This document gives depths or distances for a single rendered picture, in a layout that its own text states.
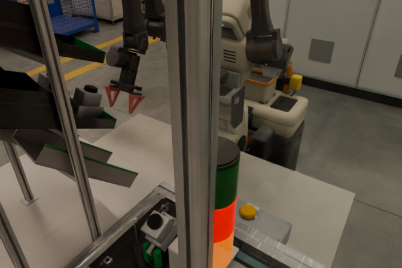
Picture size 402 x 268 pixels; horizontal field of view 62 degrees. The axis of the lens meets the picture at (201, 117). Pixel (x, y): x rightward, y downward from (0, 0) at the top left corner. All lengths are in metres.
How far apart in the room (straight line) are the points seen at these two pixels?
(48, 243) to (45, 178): 0.27
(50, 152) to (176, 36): 0.55
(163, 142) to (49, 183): 0.42
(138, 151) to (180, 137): 0.98
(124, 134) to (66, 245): 0.52
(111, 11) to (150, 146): 4.71
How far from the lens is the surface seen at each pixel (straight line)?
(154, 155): 1.22
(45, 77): 0.89
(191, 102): 0.24
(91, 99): 0.79
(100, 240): 0.85
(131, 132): 1.36
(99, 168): 0.82
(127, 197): 1.08
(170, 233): 0.71
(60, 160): 0.76
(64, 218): 1.07
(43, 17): 0.62
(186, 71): 0.24
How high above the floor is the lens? 1.61
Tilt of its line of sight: 32 degrees down
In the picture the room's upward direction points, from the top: straight up
